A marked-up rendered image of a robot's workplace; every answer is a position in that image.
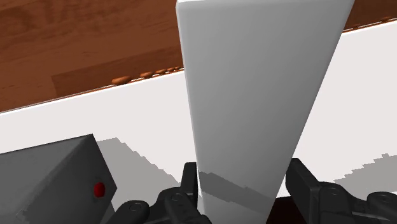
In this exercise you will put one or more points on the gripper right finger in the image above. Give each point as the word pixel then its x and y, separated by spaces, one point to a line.
pixel 325 201

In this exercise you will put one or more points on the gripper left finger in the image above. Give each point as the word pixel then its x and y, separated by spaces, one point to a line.
pixel 176 204

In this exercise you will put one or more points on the grey box with red button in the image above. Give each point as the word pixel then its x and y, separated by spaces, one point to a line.
pixel 52 183

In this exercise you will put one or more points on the tall white box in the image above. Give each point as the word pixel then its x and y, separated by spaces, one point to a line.
pixel 251 93

